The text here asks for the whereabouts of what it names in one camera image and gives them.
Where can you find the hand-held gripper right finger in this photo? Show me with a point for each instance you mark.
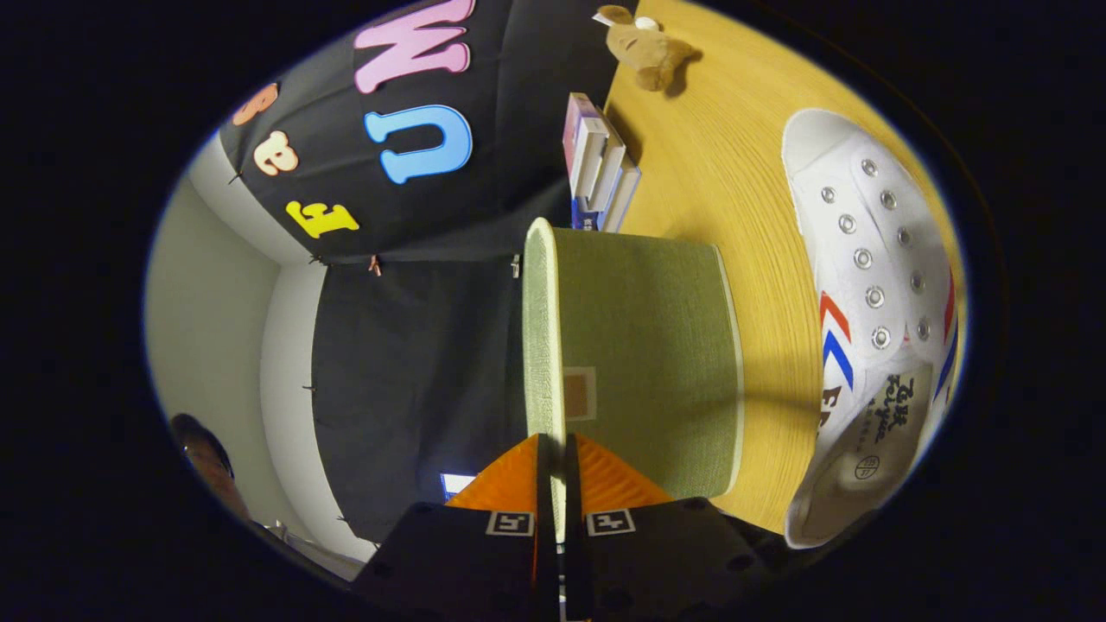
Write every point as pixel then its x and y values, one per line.
pixel 575 536

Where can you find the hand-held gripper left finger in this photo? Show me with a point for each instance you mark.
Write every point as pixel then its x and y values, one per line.
pixel 545 518

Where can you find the green fabric storage box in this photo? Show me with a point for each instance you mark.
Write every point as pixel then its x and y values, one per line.
pixel 639 345

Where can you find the white canvas shoe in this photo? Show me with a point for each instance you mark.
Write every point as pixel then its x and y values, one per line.
pixel 864 216

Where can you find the computer monitor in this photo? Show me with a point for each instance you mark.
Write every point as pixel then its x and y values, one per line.
pixel 456 484

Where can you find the pale blue book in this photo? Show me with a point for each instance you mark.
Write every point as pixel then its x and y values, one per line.
pixel 626 194

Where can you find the person's head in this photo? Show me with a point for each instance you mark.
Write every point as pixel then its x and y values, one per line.
pixel 207 458

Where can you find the grey book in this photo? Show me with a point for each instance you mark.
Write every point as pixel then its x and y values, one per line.
pixel 612 173

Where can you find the pink book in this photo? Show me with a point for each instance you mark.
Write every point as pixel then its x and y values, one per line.
pixel 577 130

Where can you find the brown plush toy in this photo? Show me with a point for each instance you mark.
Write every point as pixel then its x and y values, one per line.
pixel 648 52

